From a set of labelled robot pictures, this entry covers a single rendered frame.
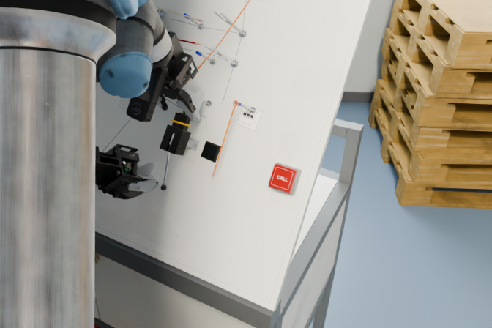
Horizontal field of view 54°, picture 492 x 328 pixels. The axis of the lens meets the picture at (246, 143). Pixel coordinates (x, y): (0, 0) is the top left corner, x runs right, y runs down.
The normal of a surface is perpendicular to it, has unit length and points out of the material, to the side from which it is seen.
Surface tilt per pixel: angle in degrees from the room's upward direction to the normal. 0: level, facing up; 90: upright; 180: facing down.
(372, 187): 0
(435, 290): 0
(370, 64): 90
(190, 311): 90
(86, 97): 80
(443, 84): 90
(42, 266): 59
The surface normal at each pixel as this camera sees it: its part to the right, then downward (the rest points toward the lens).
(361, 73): 0.00, 0.56
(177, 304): -0.46, 0.49
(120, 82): 0.04, 0.87
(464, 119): 0.03, -0.83
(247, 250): -0.36, -0.09
